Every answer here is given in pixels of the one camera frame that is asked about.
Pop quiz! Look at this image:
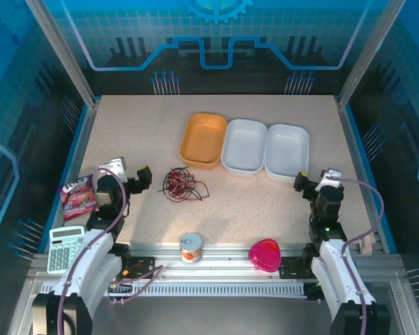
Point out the red cable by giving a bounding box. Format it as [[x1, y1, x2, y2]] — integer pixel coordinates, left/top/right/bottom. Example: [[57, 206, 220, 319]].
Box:
[[162, 167, 210, 202], [162, 169, 210, 203]]

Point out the white plastic bin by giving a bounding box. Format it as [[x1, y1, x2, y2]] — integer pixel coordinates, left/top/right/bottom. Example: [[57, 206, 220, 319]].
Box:
[[221, 119, 268, 177], [264, 124, 310, 184]]

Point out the purple candy bag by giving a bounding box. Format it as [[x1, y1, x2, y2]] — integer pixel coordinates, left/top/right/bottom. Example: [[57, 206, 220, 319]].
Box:
[[57, 174, 100, 222]]

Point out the beige clip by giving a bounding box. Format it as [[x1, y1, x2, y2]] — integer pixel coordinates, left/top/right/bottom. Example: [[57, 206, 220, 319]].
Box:
[[358, 233, 374, 255]]

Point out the orange plastic bin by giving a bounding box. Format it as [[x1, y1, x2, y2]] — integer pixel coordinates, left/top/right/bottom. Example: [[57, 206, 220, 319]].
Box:
[[179, 112, 228, 171]]

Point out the light blue calculator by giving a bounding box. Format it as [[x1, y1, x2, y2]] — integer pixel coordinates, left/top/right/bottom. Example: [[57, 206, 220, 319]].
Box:
[[47, 225, 87, 274]]

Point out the pink plastic container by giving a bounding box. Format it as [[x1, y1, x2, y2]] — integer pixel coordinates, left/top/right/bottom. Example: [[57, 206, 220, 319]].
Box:
[[248, 238, 282, 272]]

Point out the tin can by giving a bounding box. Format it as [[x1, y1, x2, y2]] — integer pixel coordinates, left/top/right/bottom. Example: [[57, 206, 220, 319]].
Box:
[[179, 232, 204, 264]]

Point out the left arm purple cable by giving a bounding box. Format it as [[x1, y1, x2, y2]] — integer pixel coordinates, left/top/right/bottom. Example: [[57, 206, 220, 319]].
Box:
[[55, 167, 164, 335]]

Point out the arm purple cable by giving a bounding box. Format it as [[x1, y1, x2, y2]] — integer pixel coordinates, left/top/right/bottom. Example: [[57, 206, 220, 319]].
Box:
[[333, 177, 385, 335], [55, 167, 164, 335]]

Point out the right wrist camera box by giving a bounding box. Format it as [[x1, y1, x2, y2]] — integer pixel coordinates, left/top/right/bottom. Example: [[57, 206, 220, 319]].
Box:
[[315, 169, 344, 191]]

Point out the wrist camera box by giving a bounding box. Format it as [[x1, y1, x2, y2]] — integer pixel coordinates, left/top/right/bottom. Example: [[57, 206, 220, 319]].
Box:
[[97, 157, 128, 183], [315, 169, 344, 191]]

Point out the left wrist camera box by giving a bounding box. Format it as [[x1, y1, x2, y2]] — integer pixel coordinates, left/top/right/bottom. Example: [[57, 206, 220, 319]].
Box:
[[97, 157, 128, 183]]

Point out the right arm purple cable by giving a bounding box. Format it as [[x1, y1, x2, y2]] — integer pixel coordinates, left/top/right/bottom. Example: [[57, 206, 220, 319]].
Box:
[[333, 177, 385, 335]]

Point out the aluminium table side rail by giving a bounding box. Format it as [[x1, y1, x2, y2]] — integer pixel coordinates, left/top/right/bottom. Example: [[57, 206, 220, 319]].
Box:
[[34, 99, 101, 258], [337, 100, 388, 254]]

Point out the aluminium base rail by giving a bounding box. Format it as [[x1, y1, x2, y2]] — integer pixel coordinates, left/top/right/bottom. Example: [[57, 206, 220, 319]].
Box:
[[27, 242, 404, 282]]

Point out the white slotted cable duct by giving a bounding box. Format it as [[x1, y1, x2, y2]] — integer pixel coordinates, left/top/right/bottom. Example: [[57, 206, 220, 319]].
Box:
[[41, 281, 307, 298]]

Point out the aluminium frame post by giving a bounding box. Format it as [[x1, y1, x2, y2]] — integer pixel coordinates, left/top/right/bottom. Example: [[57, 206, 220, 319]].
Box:
[[24, 0, 101, 107], [335, 0, 408, 109]]

